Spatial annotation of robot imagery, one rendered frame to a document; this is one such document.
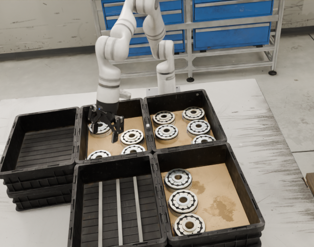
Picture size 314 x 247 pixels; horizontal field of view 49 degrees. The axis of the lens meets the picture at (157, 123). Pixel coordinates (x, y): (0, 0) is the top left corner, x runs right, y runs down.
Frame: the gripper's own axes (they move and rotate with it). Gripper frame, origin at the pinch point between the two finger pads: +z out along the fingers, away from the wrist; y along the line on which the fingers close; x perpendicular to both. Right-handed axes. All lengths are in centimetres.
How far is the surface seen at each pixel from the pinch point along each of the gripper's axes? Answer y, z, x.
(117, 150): -11.2, 18.5, 21.8
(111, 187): 1.5, 23.5, 5.1
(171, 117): -1.9, 6.3, 47.8
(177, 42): -97, 6, 203
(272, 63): -23, 15, 265
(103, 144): -19.0, 18.9, 21.7
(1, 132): -88, 38, 15
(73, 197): 0.7, 18.9, -13.7
